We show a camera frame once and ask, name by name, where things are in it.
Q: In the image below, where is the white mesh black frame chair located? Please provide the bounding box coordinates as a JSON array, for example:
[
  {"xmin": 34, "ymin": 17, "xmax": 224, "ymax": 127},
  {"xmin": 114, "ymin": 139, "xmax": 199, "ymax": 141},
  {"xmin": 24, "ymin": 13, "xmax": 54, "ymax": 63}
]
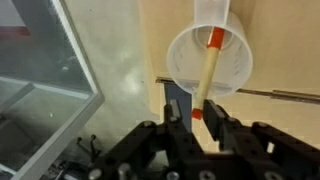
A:
[{"xmin": 49, "ymin": 134, "xmax": 103, "ymax": 180}]

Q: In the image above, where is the small cardboard box dark tape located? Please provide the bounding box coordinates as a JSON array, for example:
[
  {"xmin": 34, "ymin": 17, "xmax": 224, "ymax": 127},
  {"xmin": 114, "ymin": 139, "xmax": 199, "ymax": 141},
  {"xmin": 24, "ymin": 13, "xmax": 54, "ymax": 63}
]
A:
[{"xmin": 154, "ymin": 77, "xmax": 320, "ymax": 158}]

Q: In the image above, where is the clear plastic measuring cup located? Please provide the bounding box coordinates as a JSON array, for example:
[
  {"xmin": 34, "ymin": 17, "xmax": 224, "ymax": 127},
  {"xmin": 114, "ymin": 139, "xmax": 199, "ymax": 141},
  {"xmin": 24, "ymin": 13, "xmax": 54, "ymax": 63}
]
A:
[{"xmin": 166, "ymin": 0, "xmax": 254, "ymax": 99}]

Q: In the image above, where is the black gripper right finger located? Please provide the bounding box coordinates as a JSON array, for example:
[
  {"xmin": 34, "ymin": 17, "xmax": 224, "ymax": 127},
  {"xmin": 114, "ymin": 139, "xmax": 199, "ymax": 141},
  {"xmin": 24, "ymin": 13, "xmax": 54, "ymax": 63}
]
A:
[{"xmin": 202, "ymin": 98, "xmax": 320, "ymax": 180}]

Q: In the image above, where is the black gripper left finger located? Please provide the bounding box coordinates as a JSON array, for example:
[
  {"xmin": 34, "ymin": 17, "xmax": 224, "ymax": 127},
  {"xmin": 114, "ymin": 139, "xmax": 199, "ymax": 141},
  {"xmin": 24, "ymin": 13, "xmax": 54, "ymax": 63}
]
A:
[{"xmin": 87, "ymin": 98, "xmax": 204, "ymax": 180}]

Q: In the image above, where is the small cardboard box printed label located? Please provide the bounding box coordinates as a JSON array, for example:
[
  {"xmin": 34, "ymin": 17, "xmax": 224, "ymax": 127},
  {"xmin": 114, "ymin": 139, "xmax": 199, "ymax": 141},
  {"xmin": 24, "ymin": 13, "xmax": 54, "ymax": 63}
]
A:
[{"xmin": 138, "ymin": 0, "xmax": 320, "ymax": 105}]

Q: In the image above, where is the orange capped white marker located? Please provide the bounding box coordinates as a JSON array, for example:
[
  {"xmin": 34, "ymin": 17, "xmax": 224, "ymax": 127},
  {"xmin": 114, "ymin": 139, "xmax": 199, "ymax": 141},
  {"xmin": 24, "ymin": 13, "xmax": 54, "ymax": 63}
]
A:
[{"xmin": 191, "ymin": 26, "xmax": 226, "ymax": 121}]

